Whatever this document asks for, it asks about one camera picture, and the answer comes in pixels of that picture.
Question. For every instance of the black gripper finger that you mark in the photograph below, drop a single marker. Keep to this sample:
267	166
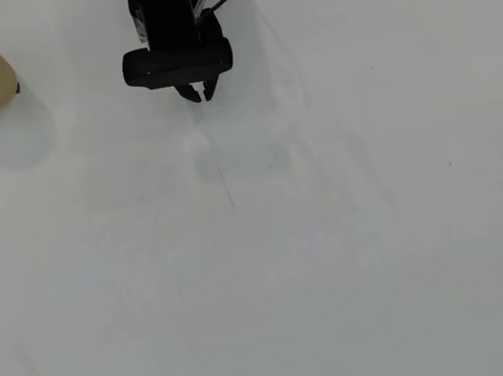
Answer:
188	91
211	86

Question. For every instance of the small dark object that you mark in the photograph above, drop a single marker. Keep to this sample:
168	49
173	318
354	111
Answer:
18	88

